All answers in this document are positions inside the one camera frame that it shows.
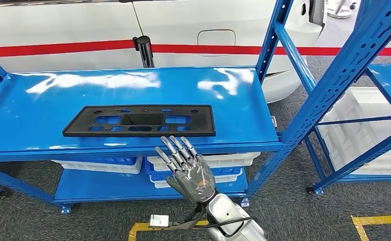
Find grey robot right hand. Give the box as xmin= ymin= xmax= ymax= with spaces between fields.
xmin=155 ymin=135 xmax=217 ymax=204

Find black plastic car part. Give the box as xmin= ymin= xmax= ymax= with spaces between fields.
xmin=62 ymin=105 xmax=216 ymax=138

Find blue plastic crate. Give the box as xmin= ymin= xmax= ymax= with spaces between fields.
xmin=82 ymin=157 xmax=138 ymax=166
xmin=145 ymin=159 xmax=243 ymax=182

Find stacked white plastic crates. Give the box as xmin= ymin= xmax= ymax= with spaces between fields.
xmin=318 ymin=87 xmax=391 ymax=176

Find white car with red stripe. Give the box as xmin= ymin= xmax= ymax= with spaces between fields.
xmin=0 ymin=0 xmax=327 ymax=104

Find white wheeled base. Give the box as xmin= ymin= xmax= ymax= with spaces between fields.
xmin=326 ymin=0 xmax=359 ymax=19

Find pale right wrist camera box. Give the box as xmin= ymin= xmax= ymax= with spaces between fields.
xmin=149 ymin=214 xmax=170 ymax=229

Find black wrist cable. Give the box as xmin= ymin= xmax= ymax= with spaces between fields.
xmin=168 ymin=204 xmax=258 ymax=238

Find black stanchion post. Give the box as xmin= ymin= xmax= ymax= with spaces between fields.
xmin=133 ymin=35 xmax=156 ymax=69

